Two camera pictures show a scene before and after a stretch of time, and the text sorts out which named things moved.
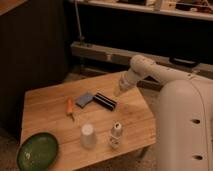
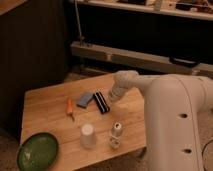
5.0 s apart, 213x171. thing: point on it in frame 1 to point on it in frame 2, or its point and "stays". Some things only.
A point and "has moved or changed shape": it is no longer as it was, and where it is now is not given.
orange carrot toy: (69, 107) stays
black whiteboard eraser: (105, 101) has moved or changed shape
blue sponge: (84, 100) stays
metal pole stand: (79, 24) stays
